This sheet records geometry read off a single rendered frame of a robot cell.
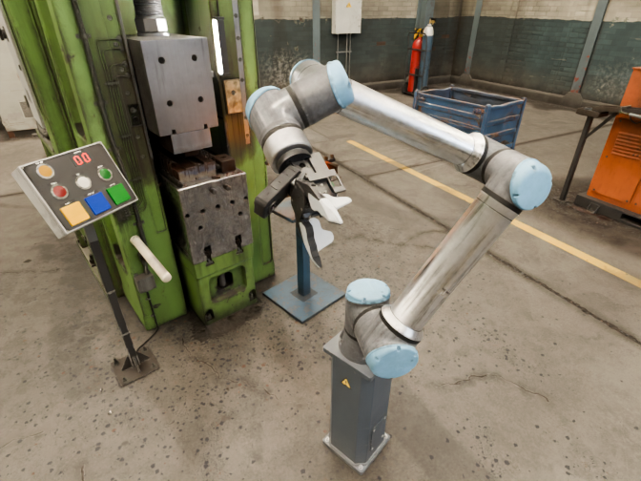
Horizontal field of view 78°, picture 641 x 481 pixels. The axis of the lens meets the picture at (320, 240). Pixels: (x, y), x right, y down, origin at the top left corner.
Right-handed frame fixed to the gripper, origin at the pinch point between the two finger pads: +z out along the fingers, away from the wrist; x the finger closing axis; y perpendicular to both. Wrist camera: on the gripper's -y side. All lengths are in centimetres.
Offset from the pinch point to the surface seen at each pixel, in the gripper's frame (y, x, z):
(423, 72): 558, 388, -492
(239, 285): 17, 176, -72
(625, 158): 363, 136, -62
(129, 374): -54, 175, -42
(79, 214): -48, 83, -81
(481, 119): 355, 213, -198
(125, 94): -19, 77, -137
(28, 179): -59, 71, -91
